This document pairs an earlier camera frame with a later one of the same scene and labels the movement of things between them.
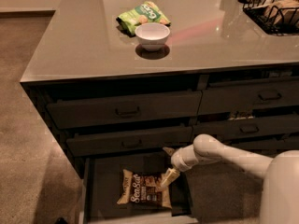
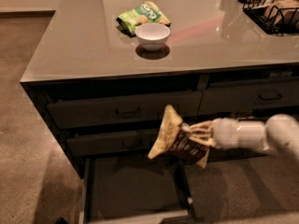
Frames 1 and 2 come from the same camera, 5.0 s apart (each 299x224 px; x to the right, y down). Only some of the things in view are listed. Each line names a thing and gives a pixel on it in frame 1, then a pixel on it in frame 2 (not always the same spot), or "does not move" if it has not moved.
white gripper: (177, 161) to (224, 133)
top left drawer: (98, 111) does not move
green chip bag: (147, 12) does not move
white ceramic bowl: (152, 36) does not move
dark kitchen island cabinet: (141, 72) does not move
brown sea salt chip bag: (144, 189) to (173, 139)
